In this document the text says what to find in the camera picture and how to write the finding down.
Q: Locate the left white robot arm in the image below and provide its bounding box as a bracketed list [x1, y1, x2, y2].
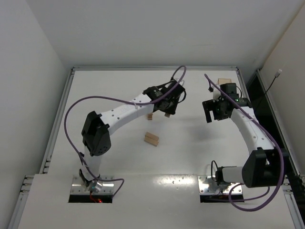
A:
[79, 79, 185, 187]

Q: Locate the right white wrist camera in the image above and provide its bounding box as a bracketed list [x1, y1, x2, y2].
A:
[213, 88, 222, 102]

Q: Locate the clear amber plastic box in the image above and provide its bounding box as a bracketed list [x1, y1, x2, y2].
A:
[217, 78, 232, 85]

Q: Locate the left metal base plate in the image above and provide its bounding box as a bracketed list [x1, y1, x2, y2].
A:
[70, 177, 114, 195]

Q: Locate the wood block five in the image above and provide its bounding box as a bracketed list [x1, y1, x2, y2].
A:
[144, 136, 159, 146]

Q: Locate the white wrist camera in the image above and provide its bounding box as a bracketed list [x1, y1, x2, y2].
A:
[174, 78, 185, 86]
[213, 88, 222, 102]

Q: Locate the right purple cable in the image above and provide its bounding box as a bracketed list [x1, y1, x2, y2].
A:
[204, 73, 285, 212]

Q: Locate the black wall cable white plug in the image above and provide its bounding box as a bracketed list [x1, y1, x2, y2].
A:
[256, 69, 282, 108]

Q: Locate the purple cable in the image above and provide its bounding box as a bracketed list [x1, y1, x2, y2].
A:
[204, 73, 285, 212]
[63, 65, 187, 198]

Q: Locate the metal base plate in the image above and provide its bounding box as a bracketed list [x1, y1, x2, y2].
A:
[198, 175, 243, 196]
[70, 177, 114, 195]

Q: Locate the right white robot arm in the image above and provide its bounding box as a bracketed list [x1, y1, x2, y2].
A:
[202, 83, 288, 188]

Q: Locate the wood block seven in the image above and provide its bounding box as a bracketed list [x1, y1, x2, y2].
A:
[147, 114, 153, 120]

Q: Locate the wood block four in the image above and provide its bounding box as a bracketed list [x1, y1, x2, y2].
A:
[145, 132, 159, 141]

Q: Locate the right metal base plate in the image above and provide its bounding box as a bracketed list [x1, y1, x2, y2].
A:
[198, 175, 243, 196]

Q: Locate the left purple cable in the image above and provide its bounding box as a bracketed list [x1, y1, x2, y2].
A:
[63, 65, 187, 198]

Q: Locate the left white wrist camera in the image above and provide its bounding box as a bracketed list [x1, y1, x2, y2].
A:
[174, 78, 185, 86]

